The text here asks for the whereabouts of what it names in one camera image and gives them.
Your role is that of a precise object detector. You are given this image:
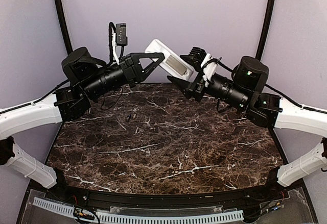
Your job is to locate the left black frame post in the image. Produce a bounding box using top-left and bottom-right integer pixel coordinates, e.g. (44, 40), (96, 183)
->
(54, 0), (73, 54)

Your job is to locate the black front rail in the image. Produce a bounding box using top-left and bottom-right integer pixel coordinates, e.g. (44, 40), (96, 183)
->
(28, 180), (307, 210)

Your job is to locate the white slotted cable duct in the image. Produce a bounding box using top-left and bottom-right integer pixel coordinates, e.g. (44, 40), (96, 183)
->
(33, 197), (244, 223)

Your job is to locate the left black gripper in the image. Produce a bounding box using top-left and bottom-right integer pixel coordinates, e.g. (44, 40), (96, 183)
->
(82, 51), (166, 99)

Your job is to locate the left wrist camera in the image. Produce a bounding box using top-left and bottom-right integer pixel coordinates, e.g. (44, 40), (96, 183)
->
(107, 21), (128, 64)

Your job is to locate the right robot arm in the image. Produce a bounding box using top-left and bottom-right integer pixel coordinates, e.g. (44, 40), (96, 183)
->
(168, 55), (326, 201)

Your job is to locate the right black frame post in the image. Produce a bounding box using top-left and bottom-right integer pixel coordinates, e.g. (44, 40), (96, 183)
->
(255, 0), (275, 61)

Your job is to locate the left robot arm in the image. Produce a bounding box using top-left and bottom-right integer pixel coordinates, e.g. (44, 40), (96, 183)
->
(1, 47), (165, 202)

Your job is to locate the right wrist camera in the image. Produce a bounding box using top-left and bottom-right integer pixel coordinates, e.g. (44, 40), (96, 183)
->
(180, 46), (220, 82)

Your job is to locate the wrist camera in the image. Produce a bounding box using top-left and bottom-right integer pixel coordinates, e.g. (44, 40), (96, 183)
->
(107, 21), (128, 64)
(180, 46), (220, 82)

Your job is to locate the white remote control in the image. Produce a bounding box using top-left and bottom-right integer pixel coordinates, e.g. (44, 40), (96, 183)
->
(145, 39), (194, 81)

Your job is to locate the black frame post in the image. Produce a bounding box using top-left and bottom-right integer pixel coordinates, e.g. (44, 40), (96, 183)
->
(54, 0), (73, 54)
(255, 0), (275, 61)

